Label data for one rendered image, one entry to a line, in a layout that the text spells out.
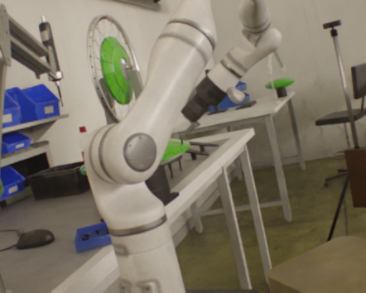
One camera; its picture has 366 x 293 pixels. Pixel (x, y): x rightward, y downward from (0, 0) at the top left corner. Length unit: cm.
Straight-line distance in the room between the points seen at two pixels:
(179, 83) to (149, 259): 27
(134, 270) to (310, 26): 524
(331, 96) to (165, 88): 514
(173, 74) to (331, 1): 516
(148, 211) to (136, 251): 6
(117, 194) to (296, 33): 518
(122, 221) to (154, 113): 16
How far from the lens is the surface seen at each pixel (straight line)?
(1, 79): 96
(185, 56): 71
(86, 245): 103
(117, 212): 68
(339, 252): 147
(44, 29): 150
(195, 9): 77
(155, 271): 69
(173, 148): 118
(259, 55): 114
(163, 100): 67
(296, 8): 580
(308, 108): 580
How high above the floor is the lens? 121
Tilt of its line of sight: 5 degrees down
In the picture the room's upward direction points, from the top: 13 degrees counter-clockwise
